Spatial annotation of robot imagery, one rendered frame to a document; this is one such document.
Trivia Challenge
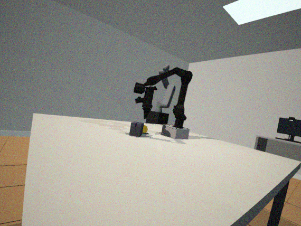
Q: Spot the gold coin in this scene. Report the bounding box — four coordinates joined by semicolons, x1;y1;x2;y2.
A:
143;125;148;133

